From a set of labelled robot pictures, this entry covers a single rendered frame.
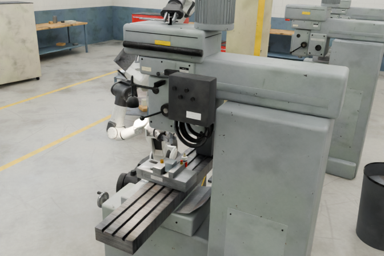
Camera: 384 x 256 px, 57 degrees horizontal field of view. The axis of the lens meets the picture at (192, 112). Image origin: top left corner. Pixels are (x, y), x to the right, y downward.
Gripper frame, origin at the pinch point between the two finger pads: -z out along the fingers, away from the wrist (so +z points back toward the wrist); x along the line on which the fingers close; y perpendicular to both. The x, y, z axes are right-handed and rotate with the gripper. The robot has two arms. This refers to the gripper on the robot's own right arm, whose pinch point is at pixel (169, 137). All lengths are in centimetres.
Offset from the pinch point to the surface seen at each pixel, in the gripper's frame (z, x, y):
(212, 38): -22, 10, -61
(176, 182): -10.4, -1.3, 24.6
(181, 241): -24, -7, 56
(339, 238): -42, 158, 123
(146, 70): 2.2, -14.1, -42.4
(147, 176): 9.0, -9.5, 27.4
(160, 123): -4.2, -9.0, -12.5
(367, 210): -56, 169, 90
